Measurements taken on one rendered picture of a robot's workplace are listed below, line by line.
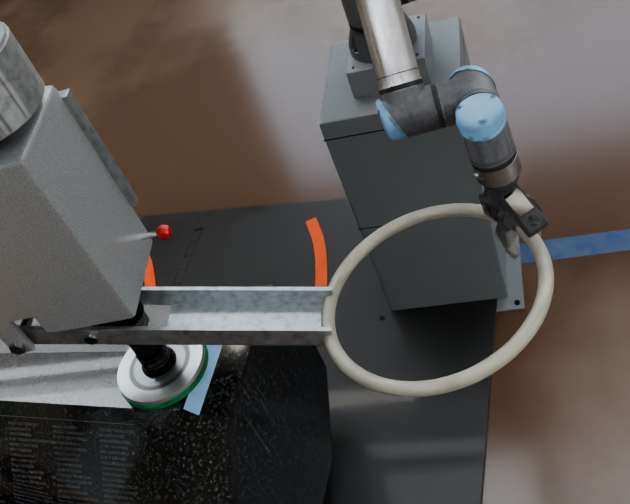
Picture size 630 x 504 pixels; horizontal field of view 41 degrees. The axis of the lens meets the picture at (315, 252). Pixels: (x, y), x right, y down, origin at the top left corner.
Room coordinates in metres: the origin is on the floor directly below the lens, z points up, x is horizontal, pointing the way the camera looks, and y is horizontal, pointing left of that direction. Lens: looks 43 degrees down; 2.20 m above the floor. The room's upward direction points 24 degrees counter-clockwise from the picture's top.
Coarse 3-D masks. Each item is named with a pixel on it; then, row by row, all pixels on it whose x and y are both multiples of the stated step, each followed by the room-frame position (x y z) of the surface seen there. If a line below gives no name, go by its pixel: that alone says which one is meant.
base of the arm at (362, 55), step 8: (408, 24) 1.98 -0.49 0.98; (352, 32) 2.01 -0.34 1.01; (360, 32) 1.98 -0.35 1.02; (352, 40) 2.01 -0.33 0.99; (360, 40) 1.98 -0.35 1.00; (352, 48) 2.02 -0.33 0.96; (360, 48) 1.98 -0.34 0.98; (352, 56) 2.02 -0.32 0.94; (360, 56) 1.98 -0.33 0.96; (368, 56) 1.95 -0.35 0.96
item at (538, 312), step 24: (408, 216) 1.36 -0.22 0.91; (432, 216) 1.34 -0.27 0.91; (456, 216) 1.31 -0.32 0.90; (480, 216) 1.27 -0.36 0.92; (384, 240) 1.35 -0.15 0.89; (528, 240) 1.13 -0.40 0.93; (552, 264) 1.05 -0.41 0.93; (336, 288) 1.27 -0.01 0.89; (552, 288) 1.00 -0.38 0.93; (336, 336) 1.15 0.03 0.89; (528, 336) 0.92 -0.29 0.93; (336, 360) 1.09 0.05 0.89; (504, 360) 0.90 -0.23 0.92; (360, 384) 1.01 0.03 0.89; (384, 384) 0.97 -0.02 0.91; (408, 384) 0.95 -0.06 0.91; (432, 384) 0.92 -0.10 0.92; (456, 384) 0.90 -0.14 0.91
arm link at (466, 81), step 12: (456, 72) 1.38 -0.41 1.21; (468, 72) 1.35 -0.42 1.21; (480, 72) 1.34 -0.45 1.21; (444, 84) 1.35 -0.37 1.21; (456, 84) 1.33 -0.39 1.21; (468, 84) 1.32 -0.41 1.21; (480, 84) 1.30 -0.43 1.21; (492, 84) 1.31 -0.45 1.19; (444, 96) 1.32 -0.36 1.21; (456, 96) 1.31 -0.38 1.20; (468, 96) 1.28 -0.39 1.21; (444, 108) 1.31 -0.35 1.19; (456, 108) 1.29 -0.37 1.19; (444, 120) 1.31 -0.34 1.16
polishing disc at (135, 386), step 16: (128, 352) 1.42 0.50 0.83; (176, 352) 1.36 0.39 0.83; (192, 352) 1.34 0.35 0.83; (128, 368) 1.38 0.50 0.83; (176, 368) 1.31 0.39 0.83; (192, 368) 1.29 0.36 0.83; (128, 384) 1.33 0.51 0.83; (144, 384) 1.31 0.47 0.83; (160, 384) 1.29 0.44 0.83; (176, 384) 1.27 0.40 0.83; (144, 400) 1.26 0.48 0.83; (160, 400) 1.25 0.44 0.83
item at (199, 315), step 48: (144, 288) 1.39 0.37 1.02; (192, 288) 1.35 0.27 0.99; (240, 288) 1.32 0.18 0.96; (288, 288) 1.29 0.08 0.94; (48, 336) 1.34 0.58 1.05; (96, 336) 1.30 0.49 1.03; (144, 336) 1.28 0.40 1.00; (192, 336) 1.24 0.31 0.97; (240, 336) 1.21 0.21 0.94; (288, 336) 1.18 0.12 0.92
